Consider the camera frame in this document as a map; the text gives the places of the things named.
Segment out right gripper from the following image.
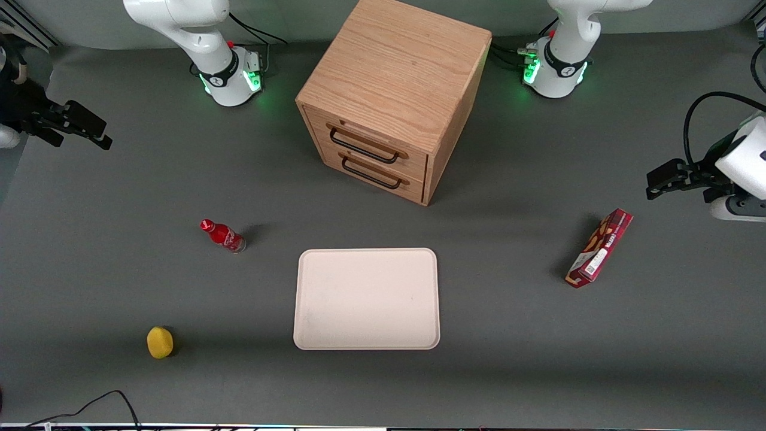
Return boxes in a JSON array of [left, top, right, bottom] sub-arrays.
[[0, 77, 113, 151]]

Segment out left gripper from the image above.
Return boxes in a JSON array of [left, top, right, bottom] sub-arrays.
[[646, 116, 766, 205]]

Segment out black metal drawer handle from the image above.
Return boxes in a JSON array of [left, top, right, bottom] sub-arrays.
[[338, 151, 411, 191], [326, 123, 410, 165]]

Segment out wooden drawer with shallow front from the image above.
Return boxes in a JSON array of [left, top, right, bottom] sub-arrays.
[[302, 105, 429, 180]]

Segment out wooden drawer with tall front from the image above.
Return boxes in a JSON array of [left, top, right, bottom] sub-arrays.
[[319, 142, 427, 205]]

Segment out oak wooden drawer cabinet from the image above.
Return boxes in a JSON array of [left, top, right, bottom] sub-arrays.
[[295, 0, 493, 207]]

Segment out red snack box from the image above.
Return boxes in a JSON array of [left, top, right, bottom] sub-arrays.
[[565, 208, 634, 290]]

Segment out red soda bottle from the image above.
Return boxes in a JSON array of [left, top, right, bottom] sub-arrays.
[[199, 219, 247, 254]]

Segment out yellow lemon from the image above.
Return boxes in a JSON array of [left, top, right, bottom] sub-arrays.
[[147, 326, 175, 360]]

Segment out beige plastic tray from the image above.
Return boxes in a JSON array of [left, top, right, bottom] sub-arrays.
[[293, 247, 441, 351]]

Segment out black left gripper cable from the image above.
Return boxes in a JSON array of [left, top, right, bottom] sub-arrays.
[[684, 91, 766, 169]]

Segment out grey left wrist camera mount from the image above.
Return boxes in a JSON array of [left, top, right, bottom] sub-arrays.
[[710, 194, 766, 223]]

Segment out metal frame rail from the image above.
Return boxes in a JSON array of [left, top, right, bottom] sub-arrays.
[[0, 0, 60, 53]]

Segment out black cable at frame edge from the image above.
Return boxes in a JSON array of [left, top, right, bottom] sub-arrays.
[[750, 42, 766, 95]]

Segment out black right arm base cables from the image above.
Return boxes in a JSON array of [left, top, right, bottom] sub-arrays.
[[228, 12, 288, 76]]

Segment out black arm base cables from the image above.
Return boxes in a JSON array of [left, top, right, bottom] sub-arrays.
[[228, 12, 288, 76], [490, 17, 560, 70]]

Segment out black left arm base cables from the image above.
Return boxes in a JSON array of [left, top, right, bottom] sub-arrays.
[[490, 17, 560, 70]]

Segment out black cable on table edge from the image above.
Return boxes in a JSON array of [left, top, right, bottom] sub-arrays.
[[25, 390, 142, 431]]

